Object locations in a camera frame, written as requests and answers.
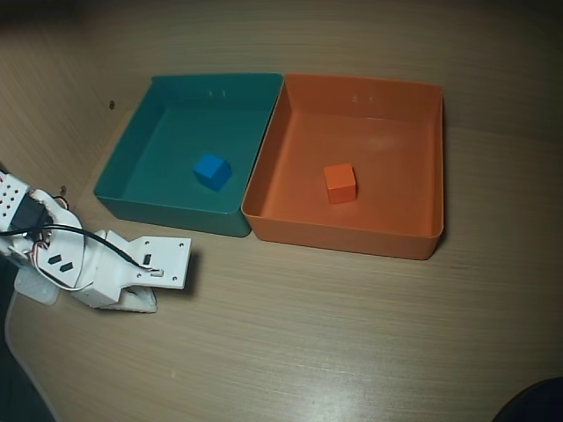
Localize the orange plastic box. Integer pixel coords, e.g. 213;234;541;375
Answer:
240;72;444;261

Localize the teal plastic box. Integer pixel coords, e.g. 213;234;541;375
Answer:
92;72;283;239

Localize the black round object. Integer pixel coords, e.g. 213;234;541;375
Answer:
494;377;563;422

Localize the translucent white arm base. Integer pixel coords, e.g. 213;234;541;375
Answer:
14;263;62;307

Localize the blue cube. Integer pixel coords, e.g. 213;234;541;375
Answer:
192;152;233;193

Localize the red white servo wire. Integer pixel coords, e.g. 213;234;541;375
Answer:
33;198;96;294

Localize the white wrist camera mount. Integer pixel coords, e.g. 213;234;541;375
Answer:
103;229;194;292

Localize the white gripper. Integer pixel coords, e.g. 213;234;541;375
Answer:
69;228;159;315

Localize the orange cube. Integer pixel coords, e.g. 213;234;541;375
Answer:
323;162;358;205

